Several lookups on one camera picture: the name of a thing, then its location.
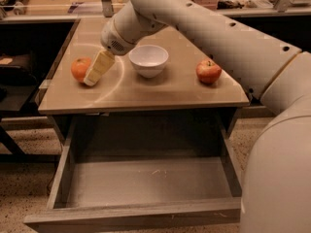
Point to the white bowl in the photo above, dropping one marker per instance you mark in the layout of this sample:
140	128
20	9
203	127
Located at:
148	60

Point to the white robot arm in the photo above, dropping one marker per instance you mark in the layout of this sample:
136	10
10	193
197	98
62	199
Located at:
276	196

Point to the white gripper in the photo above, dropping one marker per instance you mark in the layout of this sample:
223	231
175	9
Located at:
112	42

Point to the grey open drawer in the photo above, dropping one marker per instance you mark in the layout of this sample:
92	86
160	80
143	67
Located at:
129	173

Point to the red apple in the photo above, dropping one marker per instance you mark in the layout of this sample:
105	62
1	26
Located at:
208	71

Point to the orange fruit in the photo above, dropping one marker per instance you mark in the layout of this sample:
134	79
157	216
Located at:
79	68

